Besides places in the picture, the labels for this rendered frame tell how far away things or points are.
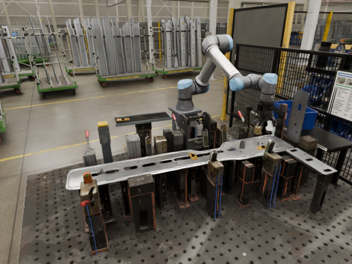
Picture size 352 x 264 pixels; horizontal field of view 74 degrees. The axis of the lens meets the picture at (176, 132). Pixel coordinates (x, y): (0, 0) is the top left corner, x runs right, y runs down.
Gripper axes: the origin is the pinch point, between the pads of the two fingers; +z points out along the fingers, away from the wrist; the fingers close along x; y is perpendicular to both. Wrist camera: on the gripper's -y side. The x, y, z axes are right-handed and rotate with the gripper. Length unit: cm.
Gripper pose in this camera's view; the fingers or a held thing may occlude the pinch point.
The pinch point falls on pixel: (265, 131)
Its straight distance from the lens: 156.9
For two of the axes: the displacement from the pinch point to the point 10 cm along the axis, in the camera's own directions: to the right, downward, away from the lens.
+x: 3.2, 3.8, -8.7
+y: -9.5, 1.5, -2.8
